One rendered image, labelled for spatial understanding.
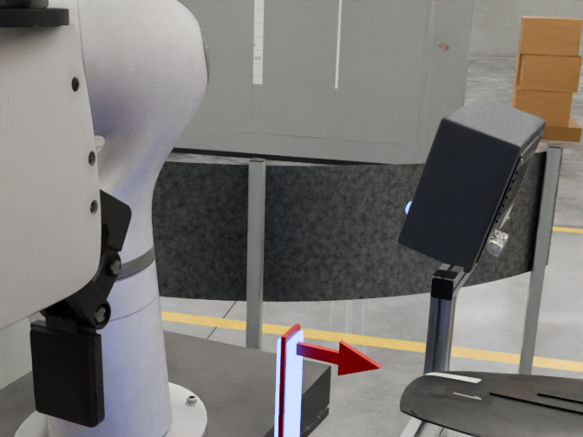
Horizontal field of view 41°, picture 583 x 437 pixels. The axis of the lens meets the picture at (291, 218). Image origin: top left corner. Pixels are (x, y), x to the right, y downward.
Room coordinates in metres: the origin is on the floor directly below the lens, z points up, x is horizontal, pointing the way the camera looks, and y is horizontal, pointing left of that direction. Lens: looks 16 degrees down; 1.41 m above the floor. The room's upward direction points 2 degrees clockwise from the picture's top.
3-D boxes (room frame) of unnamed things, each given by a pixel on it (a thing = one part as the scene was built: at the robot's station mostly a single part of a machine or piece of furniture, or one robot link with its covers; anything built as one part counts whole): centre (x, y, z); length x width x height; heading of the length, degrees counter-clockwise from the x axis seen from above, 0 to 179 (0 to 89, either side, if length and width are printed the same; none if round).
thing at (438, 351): (0.96, -0.21, 0.96); 0.03 x 0.03 x 0.20; 66
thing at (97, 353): (0.29, 0.08, 1.27); 0.03 x 0.03 x 0.07; 66
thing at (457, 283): (1.05, -0.25, 1.04); 0.24 x 0.03 x 0.03; 156
